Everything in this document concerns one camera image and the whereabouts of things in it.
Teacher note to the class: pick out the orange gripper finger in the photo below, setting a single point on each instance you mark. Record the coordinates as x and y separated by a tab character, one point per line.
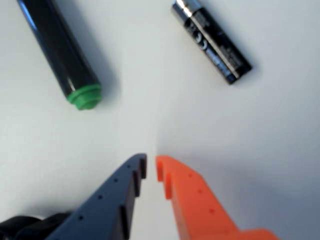
197	207

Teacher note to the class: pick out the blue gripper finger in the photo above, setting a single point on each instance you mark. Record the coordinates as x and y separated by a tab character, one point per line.
100	207

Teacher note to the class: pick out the black AA battery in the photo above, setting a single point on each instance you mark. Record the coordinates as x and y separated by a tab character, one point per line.
215	45

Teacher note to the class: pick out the black marker green cap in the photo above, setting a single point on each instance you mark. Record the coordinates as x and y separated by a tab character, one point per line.
60	47

